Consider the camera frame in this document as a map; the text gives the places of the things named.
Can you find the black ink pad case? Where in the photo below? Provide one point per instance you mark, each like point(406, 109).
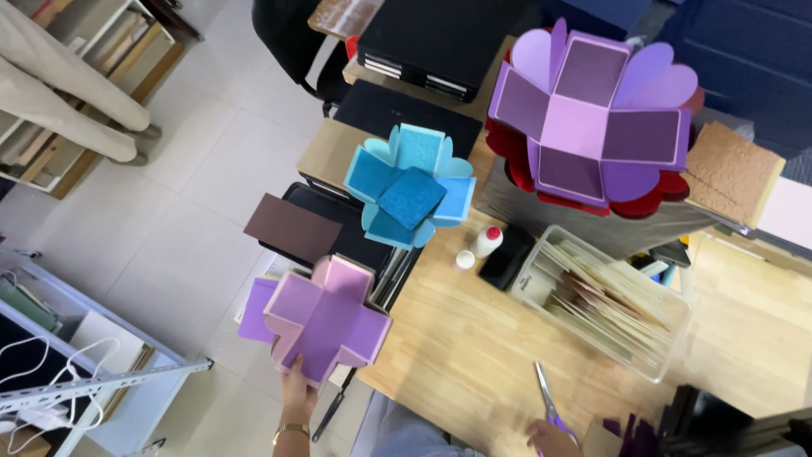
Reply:
point(506, 257)

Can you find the grey metal rack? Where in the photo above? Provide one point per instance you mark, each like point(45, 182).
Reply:
point(95, 381)

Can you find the red paper explosion box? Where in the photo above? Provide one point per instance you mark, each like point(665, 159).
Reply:
point(647, 200)

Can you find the small white pink bottle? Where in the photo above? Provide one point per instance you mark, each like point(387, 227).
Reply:
point(464, 260)

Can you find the stack of black boards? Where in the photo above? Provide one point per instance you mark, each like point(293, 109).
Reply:
point(729, 422)

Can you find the white glue bottle red cap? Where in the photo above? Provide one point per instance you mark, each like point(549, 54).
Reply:
point(487, 241)

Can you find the black chair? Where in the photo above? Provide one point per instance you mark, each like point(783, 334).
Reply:
point(285, 44)

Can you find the stack of black trays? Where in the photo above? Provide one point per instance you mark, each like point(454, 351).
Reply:
point(355, 247)

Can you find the wooden shelf with papers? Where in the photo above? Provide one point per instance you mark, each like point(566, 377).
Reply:
point(127, 44)

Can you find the person's left hand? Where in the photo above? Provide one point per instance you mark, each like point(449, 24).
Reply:
point(298, 397)

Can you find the wooden board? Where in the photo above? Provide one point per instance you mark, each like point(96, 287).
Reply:
point(339, 16)

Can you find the black drawer organizer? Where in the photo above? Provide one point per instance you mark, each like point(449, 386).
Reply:
point(438, 44)

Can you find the person's jeans leg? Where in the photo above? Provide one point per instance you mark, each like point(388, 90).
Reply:
point(409, 435)

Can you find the clear plastic bin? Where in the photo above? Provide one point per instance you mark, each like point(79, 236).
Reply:
point(660, 343)

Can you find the pale pink sheet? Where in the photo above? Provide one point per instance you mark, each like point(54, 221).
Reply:
point(786, 212)

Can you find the navy blue sofa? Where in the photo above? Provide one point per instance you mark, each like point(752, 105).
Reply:
point(748, 63)

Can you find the black paper stack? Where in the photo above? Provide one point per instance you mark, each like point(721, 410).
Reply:
point(406, 111)

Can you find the person's right fingers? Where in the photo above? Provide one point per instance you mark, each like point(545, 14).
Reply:
point(538, 435)

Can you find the tan textured cardboard box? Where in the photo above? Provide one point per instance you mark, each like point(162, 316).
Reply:
point(729, 171)

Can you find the bundle of beige paper cards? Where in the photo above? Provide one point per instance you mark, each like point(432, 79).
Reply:
point(602, 298)

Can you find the purple paper sheet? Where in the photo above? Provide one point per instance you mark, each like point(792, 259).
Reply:
point(255, 311)

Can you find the person's right hand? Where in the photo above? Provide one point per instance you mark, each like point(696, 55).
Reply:
point(553, 439)

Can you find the brown card sheet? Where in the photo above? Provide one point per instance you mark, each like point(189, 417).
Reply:
point(293, 228)

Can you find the brown cardboard piece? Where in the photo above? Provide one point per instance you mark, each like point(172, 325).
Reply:
point(599, 439)

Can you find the dark purple paper pieces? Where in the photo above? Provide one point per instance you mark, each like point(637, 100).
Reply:
point(634, 438)

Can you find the large purple paper explosion box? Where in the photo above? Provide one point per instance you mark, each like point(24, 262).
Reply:
point(590, 120)

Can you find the blue paper explosion box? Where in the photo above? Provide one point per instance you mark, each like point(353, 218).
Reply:
point(409, 187)

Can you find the pink purple cross paper box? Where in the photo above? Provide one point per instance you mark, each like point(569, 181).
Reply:
point(327, 317)

